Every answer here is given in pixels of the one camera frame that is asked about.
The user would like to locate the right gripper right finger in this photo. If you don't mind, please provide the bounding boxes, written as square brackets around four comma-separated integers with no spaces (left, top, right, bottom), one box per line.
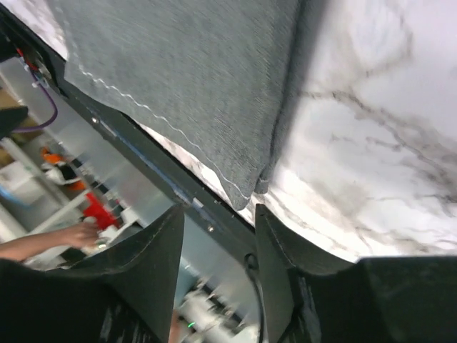
[255,205,456,342]

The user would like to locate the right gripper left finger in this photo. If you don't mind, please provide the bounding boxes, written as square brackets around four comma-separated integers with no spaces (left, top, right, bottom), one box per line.
[1,205,184,342]

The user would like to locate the grey cloth napkin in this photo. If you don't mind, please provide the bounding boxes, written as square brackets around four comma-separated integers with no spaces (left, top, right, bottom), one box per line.
[49,1,305,210]

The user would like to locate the person's forearm in background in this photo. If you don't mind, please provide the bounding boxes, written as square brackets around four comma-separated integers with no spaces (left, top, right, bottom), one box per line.
[1,222,99,262]

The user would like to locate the red box in background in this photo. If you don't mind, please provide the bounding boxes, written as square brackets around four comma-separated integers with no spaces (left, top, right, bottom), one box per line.
[82,192,119,230]

